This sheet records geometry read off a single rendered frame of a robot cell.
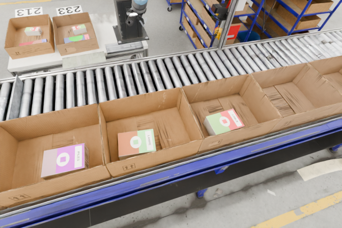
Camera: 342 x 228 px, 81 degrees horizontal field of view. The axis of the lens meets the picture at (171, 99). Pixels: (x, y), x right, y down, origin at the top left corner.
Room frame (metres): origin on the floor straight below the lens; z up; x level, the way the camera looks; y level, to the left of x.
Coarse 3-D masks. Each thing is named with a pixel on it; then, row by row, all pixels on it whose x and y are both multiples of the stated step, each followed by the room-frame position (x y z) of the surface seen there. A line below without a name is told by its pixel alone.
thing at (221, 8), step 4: (216, 4) 1.43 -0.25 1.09; (220, 4) 1.44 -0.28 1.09; (224, 4) 1.45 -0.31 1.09; (212, 8) 1.41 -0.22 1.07; (216, 8) 1.38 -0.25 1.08; (220, 8) 1.40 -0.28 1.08; (224, 8) 1.41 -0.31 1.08; (228, 8) 1.42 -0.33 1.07; (216, 12) 1.39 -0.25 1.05; (220, 12) 1.40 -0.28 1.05; (224, 12) 1.41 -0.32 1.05; (216, 16) 1.43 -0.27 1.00; (220, 16) 1.42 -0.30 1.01
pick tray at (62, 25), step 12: (84, 12) 1.53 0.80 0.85; (60, 24) 1.43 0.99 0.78; (72, 24) 1.47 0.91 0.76; (84, 24) 1.49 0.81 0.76; (60, 36) 1.30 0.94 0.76; (72, 36) 1.32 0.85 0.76; (60, 48) 1.09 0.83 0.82; (72, 48) 1.13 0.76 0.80; (84, 48) 1.16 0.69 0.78; (96, 48) 1.20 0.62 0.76
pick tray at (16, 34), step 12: (12, 24) 1.31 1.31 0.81; (24, 24) 1.36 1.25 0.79; (36, 24) 1.40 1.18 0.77; (48, 24) 1.44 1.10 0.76; (12, 36) 1.20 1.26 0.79; (24, 36) 1.25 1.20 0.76; (36, 36) 1.26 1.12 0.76; (48, 36) 1.28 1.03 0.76; (12, 48) 1.01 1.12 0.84; (24, 48) 1.04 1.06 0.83; (36, 48) 1.07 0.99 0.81; (48, 48) 1.10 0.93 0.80
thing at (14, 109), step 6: (18, 78) 0.80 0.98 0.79; (18, 84) 0.76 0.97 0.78; (18, 90) 0.72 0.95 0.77; (12, 96) 0.64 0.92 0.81; (18, 96) 0.68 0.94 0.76; (12, 102) 0.60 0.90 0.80; (18, 102) 0.64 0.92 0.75; (12, 108) 0.57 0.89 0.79; (18, 108) 0.61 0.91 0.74; (12, 114) 0.54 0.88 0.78; (18, 114) 0.57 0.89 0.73
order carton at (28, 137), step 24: (24, 120) 0.38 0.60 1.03; (48, 120) 0.41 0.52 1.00; (72, 120) 0.45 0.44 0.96; (96, 120) 0.48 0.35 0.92; (0, 144) 0.28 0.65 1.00; (24, 144) 0.34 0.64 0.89; (48, 144) 0.35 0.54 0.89; (72, 144) 0.36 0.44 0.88; (96, 144) 0.37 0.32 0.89; (0, 168) 0.20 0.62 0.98; (24, 168) 0.23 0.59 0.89; (96, 168) 0.22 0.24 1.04; (0, 192) 0.11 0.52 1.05; (24, 192) 0.12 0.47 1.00; (48, 192) 0.14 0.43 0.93
